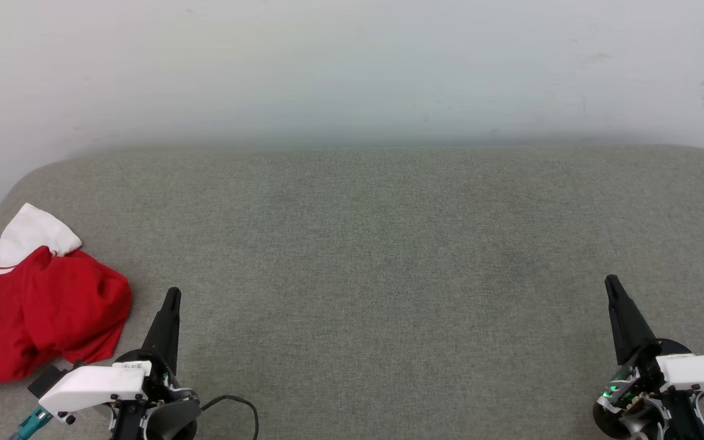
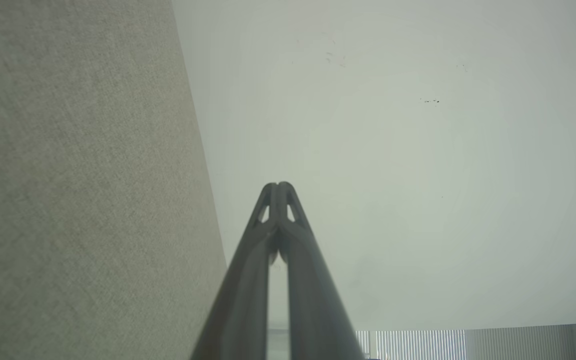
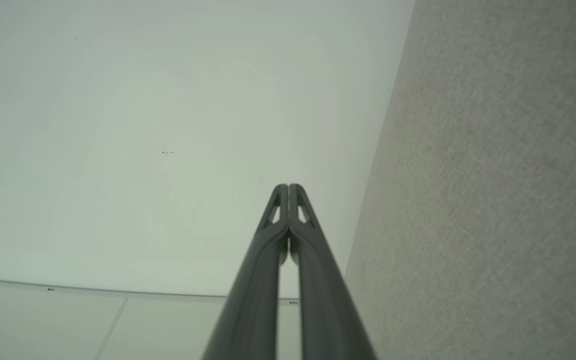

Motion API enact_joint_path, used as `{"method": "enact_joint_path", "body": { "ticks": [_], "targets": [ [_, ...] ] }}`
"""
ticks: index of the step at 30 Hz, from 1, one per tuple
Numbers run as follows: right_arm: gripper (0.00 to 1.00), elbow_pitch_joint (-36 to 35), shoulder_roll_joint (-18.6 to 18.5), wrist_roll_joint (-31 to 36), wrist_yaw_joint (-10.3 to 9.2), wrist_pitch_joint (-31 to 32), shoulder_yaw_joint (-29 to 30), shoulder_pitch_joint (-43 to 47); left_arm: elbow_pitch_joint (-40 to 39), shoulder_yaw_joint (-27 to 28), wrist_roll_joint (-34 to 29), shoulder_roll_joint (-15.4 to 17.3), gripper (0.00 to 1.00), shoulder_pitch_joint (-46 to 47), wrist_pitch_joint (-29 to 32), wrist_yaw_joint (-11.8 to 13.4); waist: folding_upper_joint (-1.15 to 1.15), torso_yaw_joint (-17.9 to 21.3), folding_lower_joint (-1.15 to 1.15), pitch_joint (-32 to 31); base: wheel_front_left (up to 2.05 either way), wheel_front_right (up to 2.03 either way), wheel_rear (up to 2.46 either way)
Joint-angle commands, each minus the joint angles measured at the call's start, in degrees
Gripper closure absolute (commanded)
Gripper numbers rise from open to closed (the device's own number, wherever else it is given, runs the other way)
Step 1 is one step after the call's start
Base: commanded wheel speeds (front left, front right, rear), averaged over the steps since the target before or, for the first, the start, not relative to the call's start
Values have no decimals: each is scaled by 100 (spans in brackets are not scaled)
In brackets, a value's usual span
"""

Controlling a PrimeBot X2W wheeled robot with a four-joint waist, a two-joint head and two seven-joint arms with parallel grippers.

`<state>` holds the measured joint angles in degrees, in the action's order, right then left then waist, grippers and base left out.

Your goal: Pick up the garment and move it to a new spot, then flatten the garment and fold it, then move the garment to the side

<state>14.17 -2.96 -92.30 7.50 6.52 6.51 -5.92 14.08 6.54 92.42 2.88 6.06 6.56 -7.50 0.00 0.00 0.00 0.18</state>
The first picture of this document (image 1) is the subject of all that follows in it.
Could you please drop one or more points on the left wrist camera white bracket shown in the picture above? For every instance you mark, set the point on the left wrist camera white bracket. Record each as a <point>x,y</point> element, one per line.
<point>92,385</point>

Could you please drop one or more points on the grey fabric sofa cushion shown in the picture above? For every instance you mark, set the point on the grey fabric sofa cushion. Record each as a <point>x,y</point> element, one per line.
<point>358,275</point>

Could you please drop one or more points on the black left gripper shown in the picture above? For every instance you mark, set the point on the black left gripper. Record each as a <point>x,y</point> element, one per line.
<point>159,385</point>

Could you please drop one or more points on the red white jersey shirt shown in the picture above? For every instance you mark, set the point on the red white jersey shirt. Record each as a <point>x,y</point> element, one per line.
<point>34,311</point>

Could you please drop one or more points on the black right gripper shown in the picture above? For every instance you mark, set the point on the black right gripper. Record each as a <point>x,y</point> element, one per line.
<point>633,397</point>

